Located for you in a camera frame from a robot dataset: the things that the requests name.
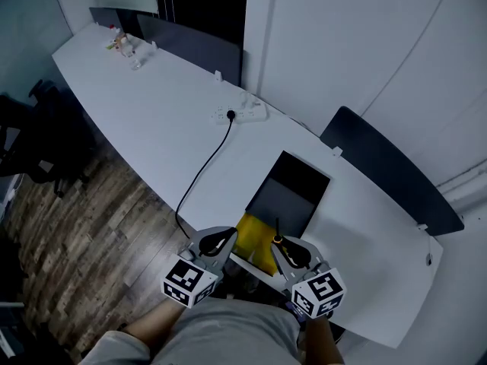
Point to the black office chair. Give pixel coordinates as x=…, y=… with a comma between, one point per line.
x=42, y=135

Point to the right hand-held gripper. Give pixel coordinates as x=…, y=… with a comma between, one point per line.
x=319, y=291

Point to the black orange-ringed screwdriver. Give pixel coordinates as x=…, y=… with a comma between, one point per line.
x=277, y=230

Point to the person's left forearm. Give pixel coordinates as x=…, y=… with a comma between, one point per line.
x=152, y=325

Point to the dark window pane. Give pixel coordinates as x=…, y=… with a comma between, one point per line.
x=205, y=10

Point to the person's right forearm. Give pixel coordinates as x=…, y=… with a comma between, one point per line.
x=323, y=342

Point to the dark grey desk partition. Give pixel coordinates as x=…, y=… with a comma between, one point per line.
x=110, y=18
x=392, y=173
x=194, y=48

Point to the black rectangular container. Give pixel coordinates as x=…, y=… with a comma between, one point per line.
x=289, y=200

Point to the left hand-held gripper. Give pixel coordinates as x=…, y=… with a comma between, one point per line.
x=188, y=278

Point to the white partition bracket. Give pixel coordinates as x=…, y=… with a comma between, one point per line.
x=337, y=151
x=422, y=227
x=218, y=76
x=154, y=45

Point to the clear glass cup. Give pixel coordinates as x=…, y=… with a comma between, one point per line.
x=135, y=64

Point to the brown snack packet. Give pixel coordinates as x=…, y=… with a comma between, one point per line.
x=121, y=41

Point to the white charger adapter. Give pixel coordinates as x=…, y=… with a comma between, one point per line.
x=249, y=99

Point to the white power strip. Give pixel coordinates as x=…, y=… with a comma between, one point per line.
x=243, y=115

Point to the red-capped bottle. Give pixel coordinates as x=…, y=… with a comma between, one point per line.
x=113, y=29

